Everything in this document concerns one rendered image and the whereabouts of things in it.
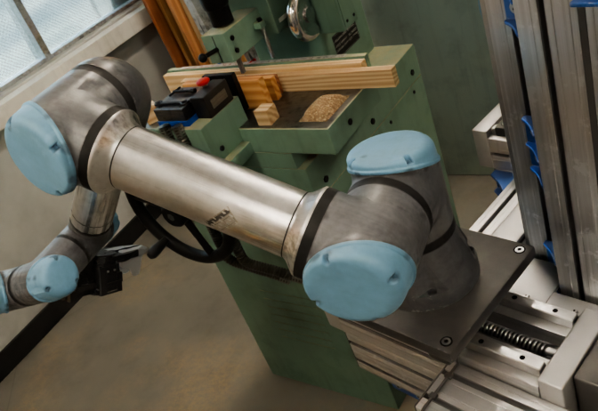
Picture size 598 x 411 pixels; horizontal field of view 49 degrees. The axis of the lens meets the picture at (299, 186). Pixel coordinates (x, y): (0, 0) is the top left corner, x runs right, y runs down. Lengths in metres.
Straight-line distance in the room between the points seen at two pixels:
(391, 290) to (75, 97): 0.46
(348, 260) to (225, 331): 1.65
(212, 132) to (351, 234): 0.67
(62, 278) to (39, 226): 1.60
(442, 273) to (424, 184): 0.14
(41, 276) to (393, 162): 0.64
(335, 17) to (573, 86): 0.81
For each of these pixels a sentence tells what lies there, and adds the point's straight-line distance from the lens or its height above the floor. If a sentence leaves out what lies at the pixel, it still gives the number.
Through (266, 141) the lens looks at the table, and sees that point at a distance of 1.38.
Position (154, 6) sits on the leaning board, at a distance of 3.03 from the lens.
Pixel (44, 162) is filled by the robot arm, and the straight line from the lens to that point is 0.86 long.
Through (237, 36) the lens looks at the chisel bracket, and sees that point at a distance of 1.49.
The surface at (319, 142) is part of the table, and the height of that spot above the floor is 0.87.
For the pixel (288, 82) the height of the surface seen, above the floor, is 0.92.
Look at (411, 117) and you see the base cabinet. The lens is 1.77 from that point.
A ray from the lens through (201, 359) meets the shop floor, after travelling 2.29.
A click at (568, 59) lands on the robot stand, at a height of 1.11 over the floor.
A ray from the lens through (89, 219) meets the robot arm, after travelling 1.19.
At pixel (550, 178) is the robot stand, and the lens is 0.92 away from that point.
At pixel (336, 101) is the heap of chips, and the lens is 1.33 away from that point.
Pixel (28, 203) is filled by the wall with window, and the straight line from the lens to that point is 2.75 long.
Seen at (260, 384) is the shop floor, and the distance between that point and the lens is 2.10.
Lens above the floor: 1.47
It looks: 30 degrees down
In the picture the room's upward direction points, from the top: 22 degrees counter-clockwise
